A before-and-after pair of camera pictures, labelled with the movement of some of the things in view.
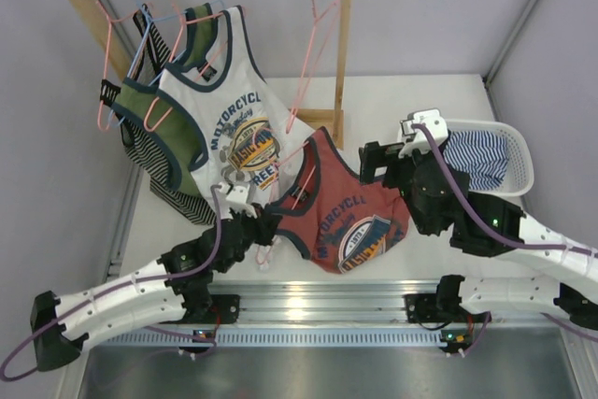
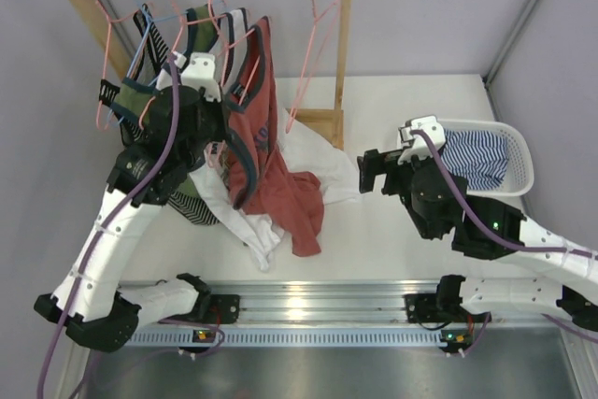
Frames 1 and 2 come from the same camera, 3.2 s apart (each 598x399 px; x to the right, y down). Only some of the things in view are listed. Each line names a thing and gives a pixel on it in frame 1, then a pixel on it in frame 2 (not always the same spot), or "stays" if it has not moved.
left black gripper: x=265 y=224 -> x=206 y=120
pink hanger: x=276 y=246 -> x=227 y=46
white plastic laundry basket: x=519 y=177 stays
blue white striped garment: x=484 y=153 stays
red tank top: x=325 y=208 -> x=258 y=174
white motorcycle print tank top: x=249 y=135 -> x=219 y=192
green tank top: x=138 y=105 stays
